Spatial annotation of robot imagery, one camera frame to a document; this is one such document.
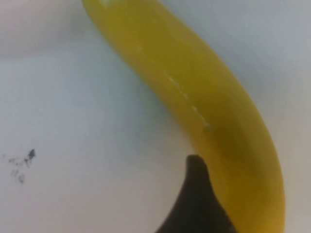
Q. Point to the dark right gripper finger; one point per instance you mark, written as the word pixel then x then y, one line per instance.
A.
pixel 194 206

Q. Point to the yellow plastic banana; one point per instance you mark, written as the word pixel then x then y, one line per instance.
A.
pixel 182 85

